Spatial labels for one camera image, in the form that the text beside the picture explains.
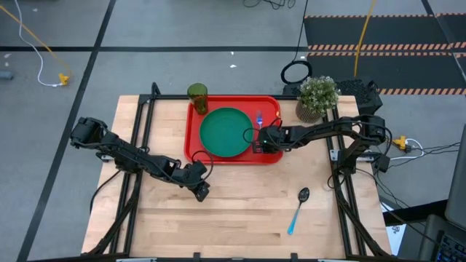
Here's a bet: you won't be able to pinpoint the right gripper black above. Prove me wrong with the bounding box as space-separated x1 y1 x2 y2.
251 124 294 155

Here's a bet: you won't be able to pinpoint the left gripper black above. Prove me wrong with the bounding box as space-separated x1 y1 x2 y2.
173 161 212 204

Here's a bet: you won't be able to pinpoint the green round plate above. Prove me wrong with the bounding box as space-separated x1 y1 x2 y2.
199 107 255 159

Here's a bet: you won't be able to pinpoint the dark spoon with blue handle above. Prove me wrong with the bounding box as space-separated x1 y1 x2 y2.
286 186 311 237

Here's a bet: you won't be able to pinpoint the green faceted plastic cup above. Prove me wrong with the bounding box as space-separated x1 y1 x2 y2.
186 82 209 116

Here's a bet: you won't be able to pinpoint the red plastic tray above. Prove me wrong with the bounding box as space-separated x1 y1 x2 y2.
183 95 285 166

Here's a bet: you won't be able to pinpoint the potted plant in ribbed pot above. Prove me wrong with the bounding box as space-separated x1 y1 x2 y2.
295 75 341 125

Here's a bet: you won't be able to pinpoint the black perforated box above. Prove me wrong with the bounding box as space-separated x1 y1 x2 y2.
334 79 384 116

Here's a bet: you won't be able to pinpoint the black power adapter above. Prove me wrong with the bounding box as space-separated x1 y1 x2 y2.
372 154 392 174

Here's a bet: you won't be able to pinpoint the yellow power plug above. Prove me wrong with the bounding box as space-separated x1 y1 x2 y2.
392 135 408 153

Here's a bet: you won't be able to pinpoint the black hazard-striped floor mat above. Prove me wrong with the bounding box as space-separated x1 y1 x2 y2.
303 12 466 96

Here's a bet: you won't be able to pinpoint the white paper sheet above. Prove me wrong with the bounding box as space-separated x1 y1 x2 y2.
384 223 406 255

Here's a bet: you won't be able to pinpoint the computer monitor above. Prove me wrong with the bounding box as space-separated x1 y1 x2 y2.
443 123 466 231

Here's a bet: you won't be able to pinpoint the black computer keyboard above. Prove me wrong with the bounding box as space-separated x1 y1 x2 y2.
433 232 466 262

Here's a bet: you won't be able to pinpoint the black cable with loop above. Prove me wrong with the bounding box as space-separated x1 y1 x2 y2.
280 0 314 86

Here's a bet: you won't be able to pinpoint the black metal table frame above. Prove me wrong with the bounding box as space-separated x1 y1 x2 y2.
82 82 393 260

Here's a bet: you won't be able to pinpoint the black tangled floor cables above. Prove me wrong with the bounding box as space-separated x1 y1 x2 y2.
242 0 296 11

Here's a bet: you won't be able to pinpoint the yellow hanging cable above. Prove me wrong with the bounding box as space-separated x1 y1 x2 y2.
353 0 376 69

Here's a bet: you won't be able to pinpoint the yellow cable with plug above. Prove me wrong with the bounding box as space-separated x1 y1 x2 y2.
0 4 72 87

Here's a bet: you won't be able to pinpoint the white floor cable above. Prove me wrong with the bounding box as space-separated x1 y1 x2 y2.
13 0 63 89

